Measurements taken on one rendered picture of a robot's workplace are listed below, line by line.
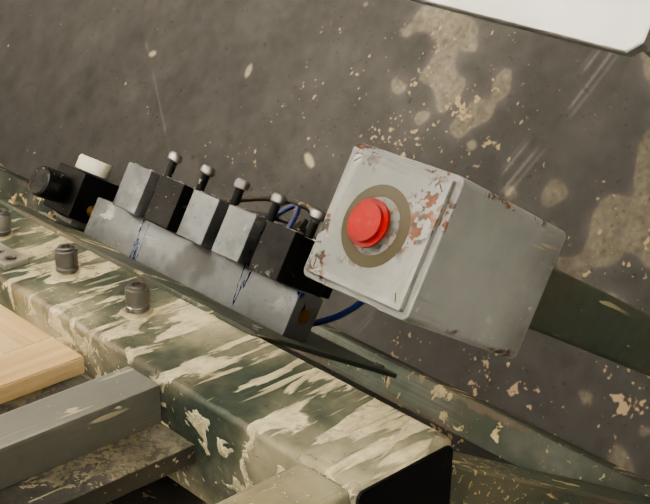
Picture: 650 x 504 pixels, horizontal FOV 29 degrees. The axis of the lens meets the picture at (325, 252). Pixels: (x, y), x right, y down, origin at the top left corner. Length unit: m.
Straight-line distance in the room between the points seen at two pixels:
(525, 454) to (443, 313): 0.78
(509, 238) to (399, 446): 0.19
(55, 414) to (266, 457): 0.19
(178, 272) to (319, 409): 0.37
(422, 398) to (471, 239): 0.88
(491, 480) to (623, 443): 0.76
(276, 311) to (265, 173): 1.14
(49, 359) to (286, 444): 0.31
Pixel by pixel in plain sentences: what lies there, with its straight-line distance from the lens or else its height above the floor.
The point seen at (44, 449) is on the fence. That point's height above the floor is 1.00.
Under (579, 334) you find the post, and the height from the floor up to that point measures 0.63.
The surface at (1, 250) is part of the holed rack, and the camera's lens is 1.43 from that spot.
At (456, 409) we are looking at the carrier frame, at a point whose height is 0.18.
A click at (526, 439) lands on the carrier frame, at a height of 0.18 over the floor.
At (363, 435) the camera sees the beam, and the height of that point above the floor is 0.85.
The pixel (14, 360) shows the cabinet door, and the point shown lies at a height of 0.94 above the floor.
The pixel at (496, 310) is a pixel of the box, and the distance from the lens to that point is 1.05.
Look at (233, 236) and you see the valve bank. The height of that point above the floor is 0.76.
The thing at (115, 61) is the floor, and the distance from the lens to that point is 2.87.
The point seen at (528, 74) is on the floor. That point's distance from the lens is 2.13.
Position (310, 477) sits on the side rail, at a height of 0.92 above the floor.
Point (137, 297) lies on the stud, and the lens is 1.26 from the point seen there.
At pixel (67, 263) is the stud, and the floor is 0.86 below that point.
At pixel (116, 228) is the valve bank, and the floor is 0.74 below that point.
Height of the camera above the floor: 1.69
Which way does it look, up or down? 48 degrees down
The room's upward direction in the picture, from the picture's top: 69 degrees counter-clockwise
